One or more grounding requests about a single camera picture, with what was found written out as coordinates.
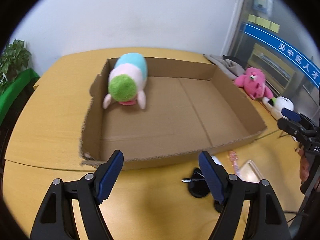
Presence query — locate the white computer mouse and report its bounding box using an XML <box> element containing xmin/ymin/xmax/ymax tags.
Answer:
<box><xmin>210</xmin><ymin>155</ymin><xmax>224</xmax><ymax>167</ymax></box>

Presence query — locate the blue window banner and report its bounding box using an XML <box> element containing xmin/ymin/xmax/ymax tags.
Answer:
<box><xmin>244</xmin><ymin>22</ymin><xmax>320</xmax><ymax>88</ymax></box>

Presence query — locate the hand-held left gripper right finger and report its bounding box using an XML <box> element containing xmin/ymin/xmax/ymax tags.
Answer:
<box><xmin>198</xmin><ymin>151</ymin><xmax>292</xmax><ymax>240</ymax></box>

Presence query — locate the green potted plant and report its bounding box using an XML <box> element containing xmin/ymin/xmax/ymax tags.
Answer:
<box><xmin>0</xmin><ymin>39</ymin><xmax>32</xmax><ymax>93</ymax></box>

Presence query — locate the white handheld game console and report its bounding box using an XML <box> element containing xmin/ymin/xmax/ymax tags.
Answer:
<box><xmin>236</xmin><ymin>160</ymin><xmax>263</xmax><ymax>183</ymax></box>

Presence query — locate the person's right hand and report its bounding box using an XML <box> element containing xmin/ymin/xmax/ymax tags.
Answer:
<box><xmin>297</xmin><ymin>147</ymin><xmax>312</xmax><ymax>183</ymax></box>

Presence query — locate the grey cloth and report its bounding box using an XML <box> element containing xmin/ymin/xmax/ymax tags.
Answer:
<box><xmin>203</xmin><ymin>54</ymin><xmax>247</xmax><ymax>81</ymax></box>

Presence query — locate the brown cardboard box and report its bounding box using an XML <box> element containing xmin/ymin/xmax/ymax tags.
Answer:
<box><xmin>79</xmin><ymin>57</ymin><xmax>268</xmax><ymax>171</ymax></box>

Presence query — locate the green pink blue plush toy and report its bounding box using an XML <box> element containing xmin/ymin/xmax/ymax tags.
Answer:
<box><xmin>102</xmin><ymin>52</ymin><xmax>149</xmax><ymax>110</ymax></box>

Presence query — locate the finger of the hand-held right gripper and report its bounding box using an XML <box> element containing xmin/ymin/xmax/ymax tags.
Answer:
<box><xmin>277</xmin><ymin>117</ymin><xmax>304</xmax><ymax>143</ymax></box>
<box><xmin>281</xmin><ymin>107</ymin><xmax>302</xmax><ymax>122</ymax></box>

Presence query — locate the white plush toy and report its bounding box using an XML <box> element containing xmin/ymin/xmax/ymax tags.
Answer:
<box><xmin>262</xmin><ymin>96</ymin><xmax>295</xmax><ymax>120</ymax></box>

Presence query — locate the pink pen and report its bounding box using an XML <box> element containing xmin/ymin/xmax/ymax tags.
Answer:
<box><xmin>229</xmin><ymin>151</ymin><xmax>242</xmax><ymax>177</ymax></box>

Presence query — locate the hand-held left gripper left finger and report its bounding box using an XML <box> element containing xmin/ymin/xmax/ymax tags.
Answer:
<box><xmin>32</xmin><ymin>149</ymin><xmax>125</xmax><ymax>240</ymax></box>

